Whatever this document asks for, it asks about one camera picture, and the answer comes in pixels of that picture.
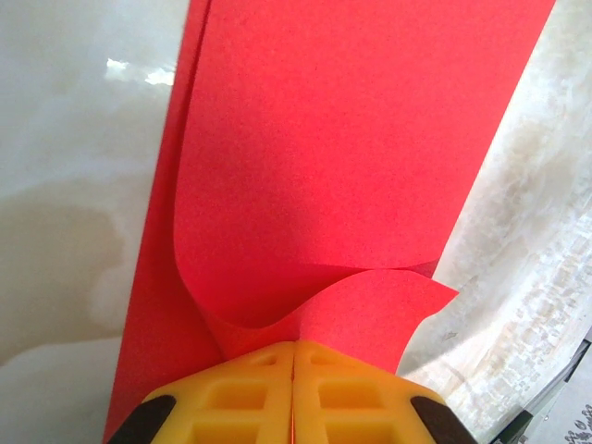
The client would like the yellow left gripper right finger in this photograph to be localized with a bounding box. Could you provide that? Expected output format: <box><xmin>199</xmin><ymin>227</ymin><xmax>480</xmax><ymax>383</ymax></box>
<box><xmin>295</xmin><ymin>339</ymin><xmax>478</xmax><ymax>444</ymax></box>

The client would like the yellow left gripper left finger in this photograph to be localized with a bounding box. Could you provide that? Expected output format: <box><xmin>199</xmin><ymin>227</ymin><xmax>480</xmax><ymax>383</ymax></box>
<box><xmin>105</xmin><ymin>340</ymin><xmax>296</xmax><ymax>444</ymax></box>

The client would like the red cloth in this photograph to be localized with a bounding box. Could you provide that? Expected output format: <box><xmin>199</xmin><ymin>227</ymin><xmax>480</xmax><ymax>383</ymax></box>
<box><xmin>101</xmin><ymin>0</ymin><xmax>559</xmax><ymax>444</ymax></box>

